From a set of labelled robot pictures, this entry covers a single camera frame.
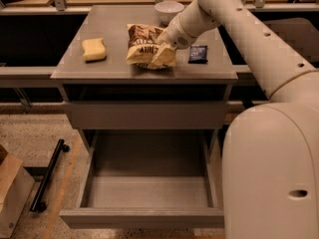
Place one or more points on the cardboard box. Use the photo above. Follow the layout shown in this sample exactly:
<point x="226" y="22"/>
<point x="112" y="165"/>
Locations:
<point x="15" y="186"/>

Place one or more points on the grey drawer cabinet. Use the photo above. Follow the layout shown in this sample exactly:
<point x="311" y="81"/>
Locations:
<point x="114" y="80"/>

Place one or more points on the dark blue snack packet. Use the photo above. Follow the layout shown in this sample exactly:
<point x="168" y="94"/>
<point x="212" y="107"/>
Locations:
<point x="197" y="55"/>

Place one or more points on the brown chip bag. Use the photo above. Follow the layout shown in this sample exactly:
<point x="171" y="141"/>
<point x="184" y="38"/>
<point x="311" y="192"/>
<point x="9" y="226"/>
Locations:
<point x="142" y="44"/>

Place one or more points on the black wheeled bar stand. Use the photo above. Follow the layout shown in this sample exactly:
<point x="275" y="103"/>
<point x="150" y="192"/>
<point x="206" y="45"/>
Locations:
<point x="45" y="173"/>

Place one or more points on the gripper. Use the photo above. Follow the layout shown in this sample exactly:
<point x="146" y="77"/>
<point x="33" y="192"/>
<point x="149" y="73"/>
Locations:
<point x="174" y="34"/>

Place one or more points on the open grey drawer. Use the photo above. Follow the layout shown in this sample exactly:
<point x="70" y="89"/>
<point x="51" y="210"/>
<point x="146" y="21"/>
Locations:
<point x="158" y="179"/>

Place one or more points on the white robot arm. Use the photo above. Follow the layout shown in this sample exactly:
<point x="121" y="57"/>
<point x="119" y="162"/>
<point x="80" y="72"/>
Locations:
<point x="270" y="156"/>

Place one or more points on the white ceramic bowl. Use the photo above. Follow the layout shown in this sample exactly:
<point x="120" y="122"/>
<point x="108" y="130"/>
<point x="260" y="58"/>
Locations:
<point x="167" y="10"/>

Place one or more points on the yellow sponge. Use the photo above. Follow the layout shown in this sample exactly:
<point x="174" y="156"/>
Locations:
<point x="94" y="50"/>

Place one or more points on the closed grey top drawer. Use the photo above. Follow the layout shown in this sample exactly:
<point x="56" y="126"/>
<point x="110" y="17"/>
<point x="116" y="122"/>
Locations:
<point x="146" y="115"/>

